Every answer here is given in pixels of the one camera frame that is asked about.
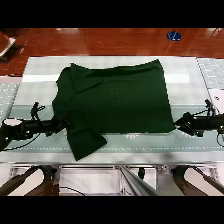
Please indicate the dark green polo shirt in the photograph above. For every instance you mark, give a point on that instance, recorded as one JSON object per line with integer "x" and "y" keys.
{"x": 116, "y": 100}

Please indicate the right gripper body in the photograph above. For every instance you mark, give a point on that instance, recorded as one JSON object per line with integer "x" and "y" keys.
{"x": 189, "y": 124}

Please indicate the blue round object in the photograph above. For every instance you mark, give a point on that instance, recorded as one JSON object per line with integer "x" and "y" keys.
{"x": 174, "y": 35}

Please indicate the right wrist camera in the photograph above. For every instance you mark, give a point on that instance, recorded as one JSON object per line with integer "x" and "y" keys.
{"x": 210, "y": 106}

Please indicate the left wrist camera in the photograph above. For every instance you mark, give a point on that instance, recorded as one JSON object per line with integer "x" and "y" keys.
{"x": 35, "y": 109}

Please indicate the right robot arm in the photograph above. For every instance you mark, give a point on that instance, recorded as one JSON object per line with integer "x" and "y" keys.
{"x": 213, "y": 121}

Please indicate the silver frame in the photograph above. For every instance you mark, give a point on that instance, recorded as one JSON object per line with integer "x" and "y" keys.
{"x": 137, "y": 184}

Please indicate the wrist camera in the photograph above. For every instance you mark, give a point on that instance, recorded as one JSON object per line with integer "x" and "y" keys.
{"x": 210, "y": 106}
{"x": 35, "y": 109}

